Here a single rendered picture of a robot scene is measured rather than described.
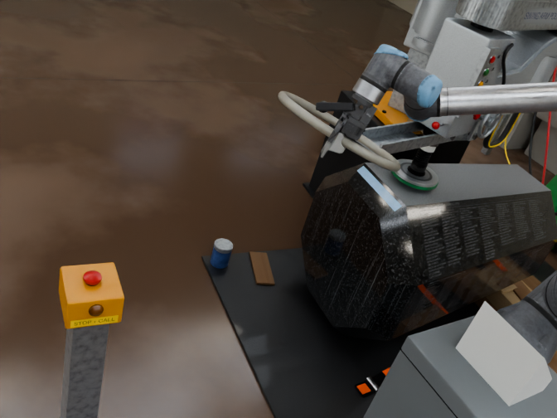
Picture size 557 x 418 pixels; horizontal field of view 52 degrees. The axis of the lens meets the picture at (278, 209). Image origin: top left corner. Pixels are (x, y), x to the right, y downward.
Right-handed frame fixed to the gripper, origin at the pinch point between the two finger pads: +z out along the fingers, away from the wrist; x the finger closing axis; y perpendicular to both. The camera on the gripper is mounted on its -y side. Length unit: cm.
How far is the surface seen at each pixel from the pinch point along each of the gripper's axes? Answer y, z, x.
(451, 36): 16, -57, 59
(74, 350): -22, 61, -64
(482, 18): 22, -66, 49
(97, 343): -18, 58, -61
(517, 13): 32, -74, 54
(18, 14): -312, 78, 314
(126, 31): -236, 45, 360
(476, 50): 26, -56, 53
